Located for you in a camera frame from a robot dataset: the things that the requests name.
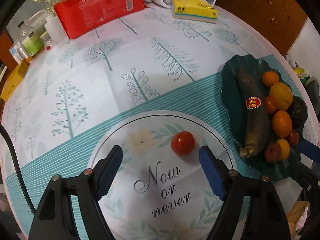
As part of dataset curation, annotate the small yellow orange fruit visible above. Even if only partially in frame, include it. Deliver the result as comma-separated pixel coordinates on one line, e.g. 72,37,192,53
277,138,290,161

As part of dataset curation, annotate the orange tangerine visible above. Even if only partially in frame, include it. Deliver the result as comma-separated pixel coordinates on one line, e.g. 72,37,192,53
272,110,292,138
262,71,279,88

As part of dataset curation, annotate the small red tomato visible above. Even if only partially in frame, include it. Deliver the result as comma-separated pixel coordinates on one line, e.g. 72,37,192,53
170,131,195,156

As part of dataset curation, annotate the large yellow orange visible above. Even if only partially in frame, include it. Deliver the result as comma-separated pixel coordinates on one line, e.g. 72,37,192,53
269,82,293,111

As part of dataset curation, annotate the dark avocado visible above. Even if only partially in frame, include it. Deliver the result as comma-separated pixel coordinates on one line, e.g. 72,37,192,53
287,96,308,129

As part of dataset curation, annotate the dark green scalloped plate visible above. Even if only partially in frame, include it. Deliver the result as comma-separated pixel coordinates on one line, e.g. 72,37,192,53
221,55,300,181

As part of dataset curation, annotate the overripe brown banana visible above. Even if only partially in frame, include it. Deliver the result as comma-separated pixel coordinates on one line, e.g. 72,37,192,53
235,67,269,158

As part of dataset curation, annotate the patterned tablecloth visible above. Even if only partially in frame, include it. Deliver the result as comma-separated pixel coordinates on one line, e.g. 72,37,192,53
1,4,319,239

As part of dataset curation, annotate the yellow cardboard box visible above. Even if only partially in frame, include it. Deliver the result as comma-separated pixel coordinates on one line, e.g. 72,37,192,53
1,60,29,102

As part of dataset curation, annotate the wooden shelf cabinet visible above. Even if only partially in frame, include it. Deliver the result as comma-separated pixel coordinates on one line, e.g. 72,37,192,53
216,0,308,55

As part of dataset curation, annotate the white plastic bottle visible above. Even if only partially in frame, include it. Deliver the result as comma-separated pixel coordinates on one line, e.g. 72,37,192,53
44,15,67,43

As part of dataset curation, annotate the green label bottle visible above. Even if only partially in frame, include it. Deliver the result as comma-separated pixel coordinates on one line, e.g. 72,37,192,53
18,21,43,57

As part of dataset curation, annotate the red tissue package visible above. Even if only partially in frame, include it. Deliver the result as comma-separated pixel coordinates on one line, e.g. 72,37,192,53
54,0,144,39

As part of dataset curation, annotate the yellow tissue box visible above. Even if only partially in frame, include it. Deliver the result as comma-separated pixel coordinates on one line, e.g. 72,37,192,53
171,0,219,23

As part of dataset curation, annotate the black cable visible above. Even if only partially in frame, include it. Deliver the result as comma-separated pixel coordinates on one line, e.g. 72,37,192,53
0,123,37,215

